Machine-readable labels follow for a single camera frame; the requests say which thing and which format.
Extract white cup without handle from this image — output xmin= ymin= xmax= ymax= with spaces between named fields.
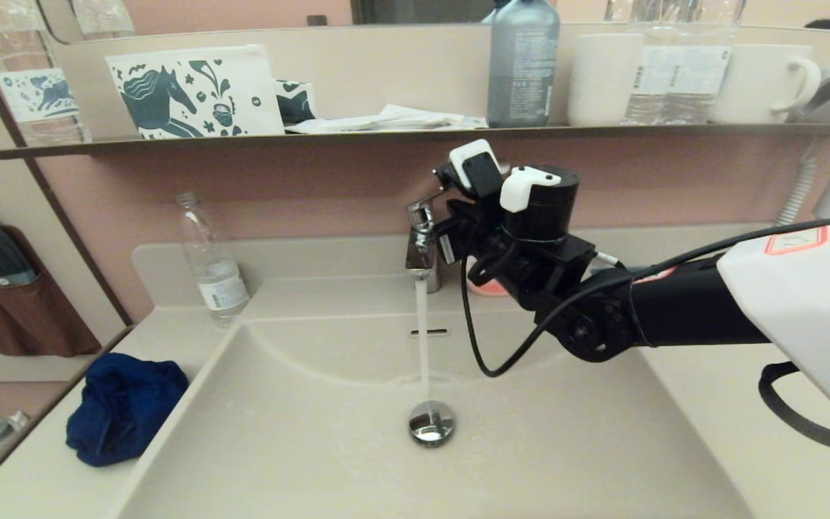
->
xmin=568 ymin=33 xmax=644 ymax=128

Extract clear bottle with grey cap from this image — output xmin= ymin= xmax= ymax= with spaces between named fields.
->
xmin=0 ymin=420 xmax=21 ymax=469

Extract clear water bottle white label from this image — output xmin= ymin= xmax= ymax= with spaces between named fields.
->
xmin=620 ymin=0 xmax=747 ymax=127

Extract beige wash basin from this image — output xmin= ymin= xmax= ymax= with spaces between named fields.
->
xmin=105 ymin=274 xmax=758 ymax=519

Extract white coiled dryer cord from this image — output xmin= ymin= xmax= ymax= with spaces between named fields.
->
xmin=775 ymin=155 xmax=819 ymax=228

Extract grey plastic bottle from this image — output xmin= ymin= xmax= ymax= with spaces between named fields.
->
xmin=488 ymin=0 xmax=561 ymax=129

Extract dark blue cloth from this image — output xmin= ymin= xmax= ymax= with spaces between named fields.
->
xmin=66 ymin=352 xmax=189 ymax=467

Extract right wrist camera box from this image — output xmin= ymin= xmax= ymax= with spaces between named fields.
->
xmin=448 ymin=140 xmax=504 ymax=200

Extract large horse print pouch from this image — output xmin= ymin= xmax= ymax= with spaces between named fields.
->
xmin=104 ymin=45 xmax=286 ymax=140

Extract wall mirror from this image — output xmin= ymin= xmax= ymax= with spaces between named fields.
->
xmin=37 ymin=0 xmax=830 ymax=48

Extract small clear plastic water bottle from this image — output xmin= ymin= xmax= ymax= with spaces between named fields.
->
xmin=176 ymin=192 xmax=251 ymax=329

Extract small blue print pouch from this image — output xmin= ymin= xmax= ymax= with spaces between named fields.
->
xmin=275 ymin=79 xmax=318 ymax=127

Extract dark metal wall shelf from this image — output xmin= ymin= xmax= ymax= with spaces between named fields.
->
xmin=0 ymin=123 xmax=830 ymax=161

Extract white ribbed mug with handle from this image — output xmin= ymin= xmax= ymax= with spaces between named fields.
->
xmin=707 ymin=45 xmax=821 ymax=125

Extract chrome sink faucet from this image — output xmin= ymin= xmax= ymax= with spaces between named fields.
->
xmin=405 ymin=189 xmax=448 ymax=295

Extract white paper packets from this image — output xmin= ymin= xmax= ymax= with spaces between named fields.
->
xmin=285 ymin=104 xmax=489 ymax=135

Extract chrome sink drain stopper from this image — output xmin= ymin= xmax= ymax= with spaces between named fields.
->
xmin=408 ymin=401 xmax=455 ymax=448

